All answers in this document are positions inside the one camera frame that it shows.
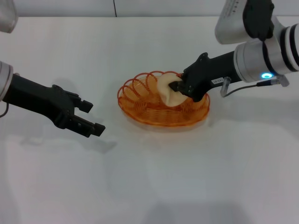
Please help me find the right gripper cable with plug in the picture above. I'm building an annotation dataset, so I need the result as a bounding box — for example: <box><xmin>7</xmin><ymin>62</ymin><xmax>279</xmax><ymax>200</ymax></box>
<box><xmin>221</xmin><ymin>75</ymin><xmax>290</xmax><ymax>98</ymax></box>

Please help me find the orange woven plastic basket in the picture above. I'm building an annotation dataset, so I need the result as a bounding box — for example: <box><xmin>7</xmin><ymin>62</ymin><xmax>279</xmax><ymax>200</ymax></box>
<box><xmin>117</xmin><ymin>70</ymin><xmax>210</xmax><ymax>127</ymax></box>

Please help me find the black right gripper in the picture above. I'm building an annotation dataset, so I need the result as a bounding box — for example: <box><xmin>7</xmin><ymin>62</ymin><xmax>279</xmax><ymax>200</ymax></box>
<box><xmin>168</xmin><ymin>51</ymin><xmax>243</xmax><ymax>103</ymax></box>

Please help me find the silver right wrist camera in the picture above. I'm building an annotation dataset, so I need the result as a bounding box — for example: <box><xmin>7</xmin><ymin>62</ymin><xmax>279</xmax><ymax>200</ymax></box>
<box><xmin>214</xmin><ymin>0</ymin><xmax>275</xmax><ymax>45</ymax></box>

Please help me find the beige bread roll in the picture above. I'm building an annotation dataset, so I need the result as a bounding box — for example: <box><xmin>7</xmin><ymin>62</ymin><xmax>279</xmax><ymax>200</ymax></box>
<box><xmin>156</xmin><ymin>71</ymin><xmax>187</xmax><ymax>107</ymax></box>

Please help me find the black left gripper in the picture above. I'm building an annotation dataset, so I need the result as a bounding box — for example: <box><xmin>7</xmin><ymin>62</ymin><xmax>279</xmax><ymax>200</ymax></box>
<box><xmin>2</xmin><ymin>73</ymin><xmax>106</xmax><ymax>138</ymax></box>

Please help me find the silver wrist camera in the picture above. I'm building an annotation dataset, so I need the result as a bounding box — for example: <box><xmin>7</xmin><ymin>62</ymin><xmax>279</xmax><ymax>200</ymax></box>
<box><xmin>214</xmin><ymin>0</ymin><xmax>275</xmax><ymax>45</ymax></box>
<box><xmin>0</xmin><ymin>0</ymin><xmax>19</xmax><ymax>34</ymax></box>

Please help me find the left gripper cable with plug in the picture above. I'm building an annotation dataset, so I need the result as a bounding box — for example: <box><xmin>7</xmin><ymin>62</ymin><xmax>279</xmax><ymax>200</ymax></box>
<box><xmin>0</xmin><ymin>102</ymin><xmax>9</xmax><ymax>118</ymax></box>

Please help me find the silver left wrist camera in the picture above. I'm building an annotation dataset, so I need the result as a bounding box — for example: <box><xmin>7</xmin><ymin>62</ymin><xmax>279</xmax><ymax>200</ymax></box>
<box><xmin>0</xmin><ymin>0</ymin><xmax>19</xmax><ymax>34</ymax></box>

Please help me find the gripper cable with plug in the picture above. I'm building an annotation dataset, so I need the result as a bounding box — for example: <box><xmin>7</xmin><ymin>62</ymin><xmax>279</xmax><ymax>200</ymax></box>
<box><xmin>0</xmin><ymin>102</ymin><xmax>9</xmax><ymax>118</ymax></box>
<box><xmin>221</xmin><ymin>75</ymin><xmax>290</xmax><ymax>98</ymax></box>

